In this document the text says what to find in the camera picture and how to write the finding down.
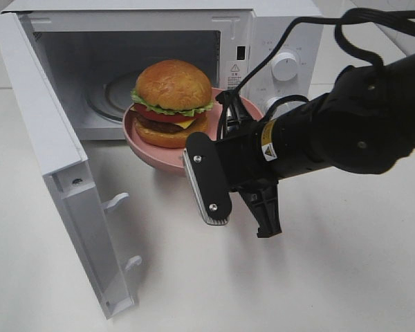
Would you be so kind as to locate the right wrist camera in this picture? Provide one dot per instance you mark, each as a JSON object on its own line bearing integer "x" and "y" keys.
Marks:
{"x": 205, "y": 174}

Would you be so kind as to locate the white timer knob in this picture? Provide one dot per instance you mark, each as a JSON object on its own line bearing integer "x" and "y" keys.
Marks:
{"x": 273, "y": 107}

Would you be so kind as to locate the white microwave door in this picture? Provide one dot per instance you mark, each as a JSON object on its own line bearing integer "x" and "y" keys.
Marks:
{"x": 51, "y": 83}

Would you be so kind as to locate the pink round plate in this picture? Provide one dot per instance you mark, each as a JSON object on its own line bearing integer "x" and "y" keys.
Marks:
{"x": 167, "y": 160}

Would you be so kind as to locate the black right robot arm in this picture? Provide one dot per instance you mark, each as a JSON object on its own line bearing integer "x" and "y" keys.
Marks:
{"x": 363, "y": 126}

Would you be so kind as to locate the upper white power knob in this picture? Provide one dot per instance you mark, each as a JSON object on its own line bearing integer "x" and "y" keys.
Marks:
{"x": 284, "y": 66}

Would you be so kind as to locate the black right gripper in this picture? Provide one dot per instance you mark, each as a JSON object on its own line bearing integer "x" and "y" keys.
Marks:
{"x": 254, "y": 156}

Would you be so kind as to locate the burger with lettuce and cheese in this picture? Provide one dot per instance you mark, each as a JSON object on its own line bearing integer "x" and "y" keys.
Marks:
{"x": 171, "y": 100}

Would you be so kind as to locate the white microwave oven body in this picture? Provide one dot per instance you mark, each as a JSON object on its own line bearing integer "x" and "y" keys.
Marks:
{"x": 225, "y": 39}

